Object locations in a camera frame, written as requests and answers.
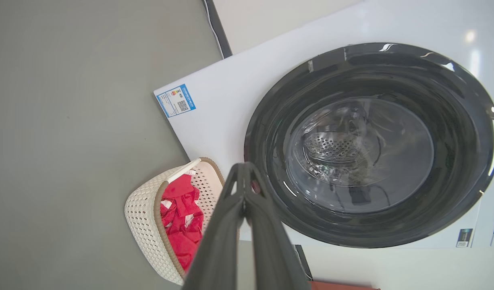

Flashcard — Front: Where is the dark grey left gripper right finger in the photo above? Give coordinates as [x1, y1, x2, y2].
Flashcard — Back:
[243, 162, 312, 290]

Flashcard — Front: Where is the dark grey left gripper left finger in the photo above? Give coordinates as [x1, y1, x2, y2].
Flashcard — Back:
[182, 163, 246, 290]

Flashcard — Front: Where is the white perforated laundry basket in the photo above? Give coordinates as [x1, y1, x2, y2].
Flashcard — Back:
[125, 157, 226, 286]

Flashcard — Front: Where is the red and white garment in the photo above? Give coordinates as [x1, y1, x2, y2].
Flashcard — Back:
[160, 174, 204, 273]

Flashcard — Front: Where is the red-brown object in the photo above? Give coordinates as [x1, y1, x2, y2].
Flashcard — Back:
[309, 281, 380, 290]

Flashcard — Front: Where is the white washing machine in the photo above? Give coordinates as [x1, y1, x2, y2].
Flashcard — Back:
[154, 0, 494, 249]

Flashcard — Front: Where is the black round washing machine door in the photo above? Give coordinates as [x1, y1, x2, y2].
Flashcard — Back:
[244, 42, 494, 249]

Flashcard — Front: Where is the blue bordered energy label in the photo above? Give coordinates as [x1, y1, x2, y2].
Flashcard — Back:
[156, 84, 196, 118]

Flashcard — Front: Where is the small dark sticker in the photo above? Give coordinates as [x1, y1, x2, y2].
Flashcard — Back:
[456, 228, 473, 248]

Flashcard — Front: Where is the black baseboard strip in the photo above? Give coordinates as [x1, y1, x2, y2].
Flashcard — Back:
[203, 0, 233, 59]

